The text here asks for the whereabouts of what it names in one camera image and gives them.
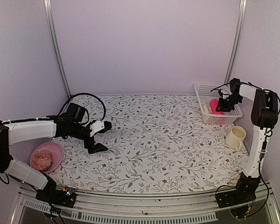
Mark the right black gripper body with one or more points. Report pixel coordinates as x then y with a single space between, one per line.
229 104

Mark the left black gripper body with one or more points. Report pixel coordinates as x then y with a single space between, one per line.
75 133

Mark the pink red towel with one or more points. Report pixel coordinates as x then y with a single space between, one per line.
214 106

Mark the green white patterned towel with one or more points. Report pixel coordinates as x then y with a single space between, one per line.
206 109

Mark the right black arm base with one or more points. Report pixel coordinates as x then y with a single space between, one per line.
242 193

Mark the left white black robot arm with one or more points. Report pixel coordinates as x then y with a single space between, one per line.
12 132

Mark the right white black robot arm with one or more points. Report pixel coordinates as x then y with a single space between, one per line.
264 116

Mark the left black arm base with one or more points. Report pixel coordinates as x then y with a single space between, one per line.
51 195

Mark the white plastic mesh basket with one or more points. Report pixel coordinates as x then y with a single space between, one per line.
205 94

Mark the pink plastic bowl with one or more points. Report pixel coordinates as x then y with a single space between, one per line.
57 153

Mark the cream ceramic mug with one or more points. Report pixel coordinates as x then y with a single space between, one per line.
235 138

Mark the brown patterned cupcake liner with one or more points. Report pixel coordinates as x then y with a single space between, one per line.
42 160

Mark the floral patterned table mat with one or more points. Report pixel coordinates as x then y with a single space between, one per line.
157 145

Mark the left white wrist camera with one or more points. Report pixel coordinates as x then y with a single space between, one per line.
99 127

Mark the right aluminium frame post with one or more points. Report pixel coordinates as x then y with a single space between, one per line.
236 41

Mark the aluminium frame post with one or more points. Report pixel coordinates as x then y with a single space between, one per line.
236 41
55 45

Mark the aluminium front rail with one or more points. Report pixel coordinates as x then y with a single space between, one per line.
91 207

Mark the left aluminium frame post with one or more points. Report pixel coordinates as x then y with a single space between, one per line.
55 45

